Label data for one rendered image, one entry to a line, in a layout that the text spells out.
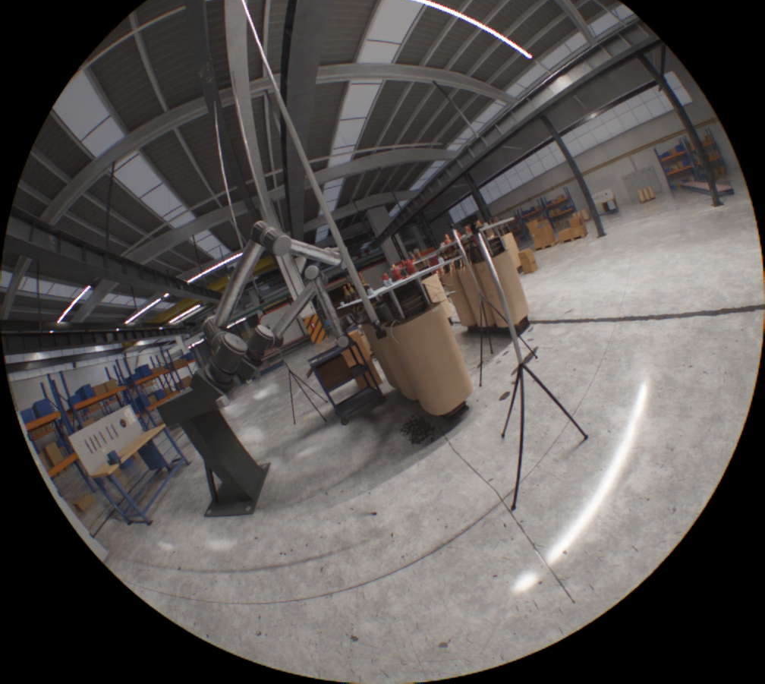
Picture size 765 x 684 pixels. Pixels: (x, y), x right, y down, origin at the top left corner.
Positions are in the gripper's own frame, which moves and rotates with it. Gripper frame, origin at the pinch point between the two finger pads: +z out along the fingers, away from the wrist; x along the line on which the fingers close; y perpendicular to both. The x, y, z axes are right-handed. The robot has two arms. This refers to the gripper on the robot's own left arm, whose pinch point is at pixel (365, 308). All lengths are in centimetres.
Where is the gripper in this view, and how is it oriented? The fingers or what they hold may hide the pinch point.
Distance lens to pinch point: 222.4
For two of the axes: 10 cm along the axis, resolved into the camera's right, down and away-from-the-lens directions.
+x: -0.1, -0.7, 10.0
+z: 8.1, -5.9, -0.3
